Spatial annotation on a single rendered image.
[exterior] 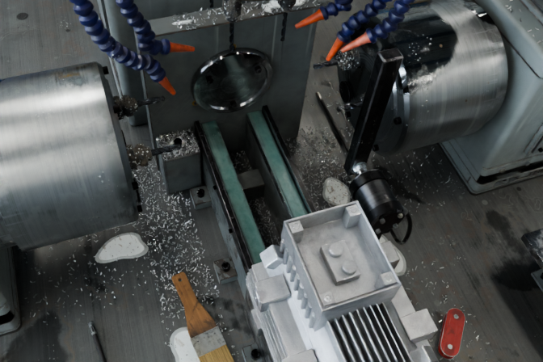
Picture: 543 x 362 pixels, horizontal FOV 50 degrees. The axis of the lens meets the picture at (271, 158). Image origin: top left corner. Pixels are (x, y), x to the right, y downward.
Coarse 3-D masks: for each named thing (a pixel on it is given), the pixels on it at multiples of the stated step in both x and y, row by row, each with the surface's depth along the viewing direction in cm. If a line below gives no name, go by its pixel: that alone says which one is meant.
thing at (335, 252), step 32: (288, 224) 69; (320, 224) 73; (352, 224) 73; (288, 256) 72; (320, 256) 70; (352, 256) 71; (384, 256) 68; (320, 288) 68; (352, 288) 68; (384, 288) 65; (320, 320) 66
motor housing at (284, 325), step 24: (288, 288) 72; (264, 312) 73; (288, 312) 71; (360, 312) 68; (384, 312) 69; (408, 312) 72; (264, 336) 76; (288, 336) 69; (312, 336) 69; (336, 336) 67; (360, 336) 65; (384, 336) 66; (336, 360) 66; (360, 360) 64; (384, 360) 65; (408, 360) 65
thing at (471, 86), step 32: (448, 0) 96; (416, 32) 89; (448, 32) 90; (480, 32) 91; (320, 64) 98; (352, 64) 99; (416, 64) 87; (448, 64) 89; (480, 64) 90; (352, 96) 105; (416, 96) 88; (448, 96) 90; (480, 96) 92; (384, 128) 96; (416, 128) 91; (448, 128) 94
